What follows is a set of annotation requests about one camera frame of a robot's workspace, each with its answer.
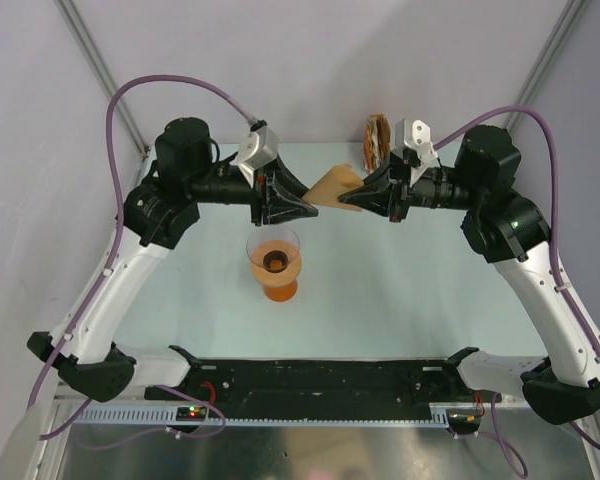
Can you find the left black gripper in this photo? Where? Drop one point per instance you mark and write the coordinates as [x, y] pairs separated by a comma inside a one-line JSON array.
[[275, 210]]

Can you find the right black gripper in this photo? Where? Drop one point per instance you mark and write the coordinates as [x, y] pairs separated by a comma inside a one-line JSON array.
[[388, 189]]

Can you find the brown paper coffee filter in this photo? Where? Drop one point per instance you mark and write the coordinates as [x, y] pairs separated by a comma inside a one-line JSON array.
[[339, 180]]

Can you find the glass flask with orange liquid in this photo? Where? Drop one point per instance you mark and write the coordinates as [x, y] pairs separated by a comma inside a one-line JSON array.
[[281, 293]]

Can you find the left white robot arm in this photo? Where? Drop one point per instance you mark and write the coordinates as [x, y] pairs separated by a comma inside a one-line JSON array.
[[187, 171]]

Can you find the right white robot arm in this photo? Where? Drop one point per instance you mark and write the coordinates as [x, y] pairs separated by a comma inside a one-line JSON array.
[[509, 231]]

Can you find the orange coffee filter package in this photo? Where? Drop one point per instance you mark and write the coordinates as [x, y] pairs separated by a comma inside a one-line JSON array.
[[376, 142]]

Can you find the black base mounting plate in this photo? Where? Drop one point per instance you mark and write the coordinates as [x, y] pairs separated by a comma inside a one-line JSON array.
[[329, 389]]

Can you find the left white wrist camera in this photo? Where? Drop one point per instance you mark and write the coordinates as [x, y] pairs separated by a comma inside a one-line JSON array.
[[256, 150]]

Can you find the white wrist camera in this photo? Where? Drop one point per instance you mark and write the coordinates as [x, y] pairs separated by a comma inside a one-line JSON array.
[[412, 142], [256, 150]]

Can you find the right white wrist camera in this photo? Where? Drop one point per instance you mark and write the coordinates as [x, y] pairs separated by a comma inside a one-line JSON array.
[[412, 142]]

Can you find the right aluminium frame post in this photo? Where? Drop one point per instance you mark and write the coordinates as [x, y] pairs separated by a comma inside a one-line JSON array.
[[544, 64]]

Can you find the aluminium frame post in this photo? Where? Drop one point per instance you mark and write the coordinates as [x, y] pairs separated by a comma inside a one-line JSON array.
[[86, 43], [544, 64]]

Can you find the left aluminium frame post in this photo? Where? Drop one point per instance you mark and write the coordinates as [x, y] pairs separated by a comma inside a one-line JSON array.
[[86, 43]]

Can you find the aluminium front rail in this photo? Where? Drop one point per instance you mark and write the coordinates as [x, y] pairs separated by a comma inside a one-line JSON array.
[[510, 397]]

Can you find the grey slotted cable duct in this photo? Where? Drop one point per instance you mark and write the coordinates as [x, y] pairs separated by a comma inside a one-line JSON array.
[[434, 416]]

